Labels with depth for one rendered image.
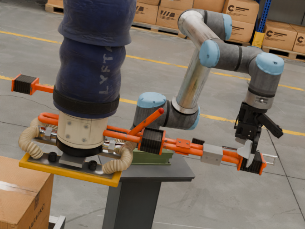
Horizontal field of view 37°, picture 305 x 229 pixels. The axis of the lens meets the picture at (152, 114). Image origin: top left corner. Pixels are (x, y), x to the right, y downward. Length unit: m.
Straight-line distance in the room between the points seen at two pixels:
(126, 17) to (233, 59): 0.39
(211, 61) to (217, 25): 0.58
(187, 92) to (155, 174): 0.47
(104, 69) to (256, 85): 0.49
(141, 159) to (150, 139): 0.93
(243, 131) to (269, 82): 0.19
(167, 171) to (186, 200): 1.22
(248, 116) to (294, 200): 2.67
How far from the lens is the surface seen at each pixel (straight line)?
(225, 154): 1.64
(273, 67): 1.49
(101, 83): 1.46
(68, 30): 1.44
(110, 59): 1.45
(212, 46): 1.55
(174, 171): 2.51
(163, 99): 2.46
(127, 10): 1.42
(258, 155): 1.65
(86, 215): 3.33
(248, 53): 1.59
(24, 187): 1.85
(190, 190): 3.83
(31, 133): 1.64
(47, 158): 1.62
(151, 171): 2.46
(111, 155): 1.64
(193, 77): 2.29
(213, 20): 2.11
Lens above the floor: 1.98
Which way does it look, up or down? 23 degrees down
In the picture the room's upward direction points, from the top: 11 degrees clockwise
